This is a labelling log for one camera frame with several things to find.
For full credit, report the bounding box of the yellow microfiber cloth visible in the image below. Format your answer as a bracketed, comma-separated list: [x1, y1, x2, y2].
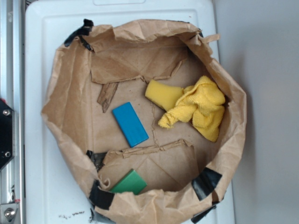
[158, 76, 226, 142]

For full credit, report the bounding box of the brown paper bag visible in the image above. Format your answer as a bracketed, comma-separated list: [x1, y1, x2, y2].
[42, 20, 247, 224]

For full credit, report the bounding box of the black mounting plate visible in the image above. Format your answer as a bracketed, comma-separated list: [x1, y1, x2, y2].
[0, 98, 15, 171]

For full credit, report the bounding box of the white plastic bin lid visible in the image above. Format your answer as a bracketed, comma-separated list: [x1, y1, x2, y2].
[24, 0, 235, 224]

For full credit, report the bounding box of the blue rectangular block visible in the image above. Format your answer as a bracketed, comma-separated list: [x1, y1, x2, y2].
[112, 102, 149, 147]

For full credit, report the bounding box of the yellow sponge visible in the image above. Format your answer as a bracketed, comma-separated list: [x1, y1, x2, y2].
[145, 80, 183, 111]

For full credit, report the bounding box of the green rectangular block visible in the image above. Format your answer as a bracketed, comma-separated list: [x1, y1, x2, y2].
[110, 169, 147, 195]

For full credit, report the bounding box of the metal frame rail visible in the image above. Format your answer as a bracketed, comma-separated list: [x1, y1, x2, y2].
[0, 0, 26, 224]

